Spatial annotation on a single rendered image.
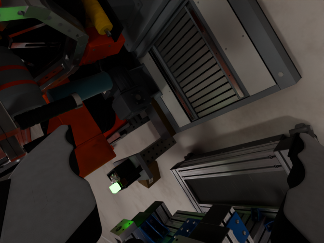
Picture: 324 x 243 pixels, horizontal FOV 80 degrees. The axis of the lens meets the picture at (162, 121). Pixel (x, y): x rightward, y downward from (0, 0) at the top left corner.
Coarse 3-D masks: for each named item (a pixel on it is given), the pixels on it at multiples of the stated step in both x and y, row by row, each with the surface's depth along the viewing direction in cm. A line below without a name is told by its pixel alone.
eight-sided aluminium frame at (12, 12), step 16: (16, 0) 42; (32, 0) 44; (48, 0) 50; (0, 16) 41; (16, 16) 44; (32, 16) 46; (48, 16) 50; (64, 16) 54; (64, 32) 57; (80, 32) 62; (64, 48) 75; (80, 48) 70; (64, 64) 81
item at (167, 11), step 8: (176, 0) 86; (184, 0) 86; (168, 8) 91; (176, 8) 88; (160, 16) 96; (168, 16) 91; (152, 24) 101; (160, 24) 95; (168, 24) 100; (152, 32) 104; (160, 32) 103; (144, 40) 111; (152, 40) 108; (136, 48) 118; (144, 48) 112; (136, 56) 118
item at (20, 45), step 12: (0, 24) 56; (24, 24) 62; (36, 24) 63; (12, 36) 62; (24, 36) 82; (36, 36) 81; (48, 36) 79; (60, 36) 74; (12, 48) 82; (24, 48) 83; (36, 48) 82; (60, 48) 79; (24, 60) 76; (36, 60) 83; (48, 60) 82
